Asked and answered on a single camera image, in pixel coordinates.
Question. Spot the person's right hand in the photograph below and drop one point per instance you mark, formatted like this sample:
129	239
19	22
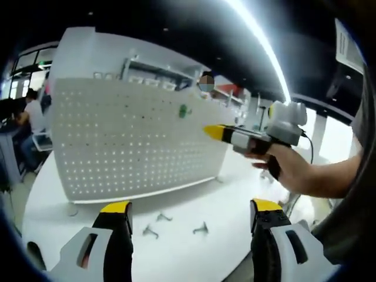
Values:
293	170

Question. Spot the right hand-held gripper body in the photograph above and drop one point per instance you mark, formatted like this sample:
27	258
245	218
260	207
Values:
286	123

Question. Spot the row of white storage bins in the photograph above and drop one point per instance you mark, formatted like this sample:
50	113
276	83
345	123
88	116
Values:
149	82

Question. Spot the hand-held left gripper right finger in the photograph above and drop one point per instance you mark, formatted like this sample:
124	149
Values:
276	249

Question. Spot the metal shelf rack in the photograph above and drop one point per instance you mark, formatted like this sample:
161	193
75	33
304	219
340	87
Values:
155	66

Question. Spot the white perforated mounting plate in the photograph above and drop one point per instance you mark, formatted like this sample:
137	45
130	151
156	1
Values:
117	141

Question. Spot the white chair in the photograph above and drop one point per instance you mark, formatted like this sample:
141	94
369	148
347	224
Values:
41	139

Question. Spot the white ceiling vent panel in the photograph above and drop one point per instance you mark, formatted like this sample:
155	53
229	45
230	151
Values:
349	44

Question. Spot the ceiling light strip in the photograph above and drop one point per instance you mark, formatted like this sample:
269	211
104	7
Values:
258	32

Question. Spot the person's dark shirt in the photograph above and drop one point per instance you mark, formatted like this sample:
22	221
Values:
352	223

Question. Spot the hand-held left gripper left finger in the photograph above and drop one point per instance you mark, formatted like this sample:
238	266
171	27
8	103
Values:
100	252

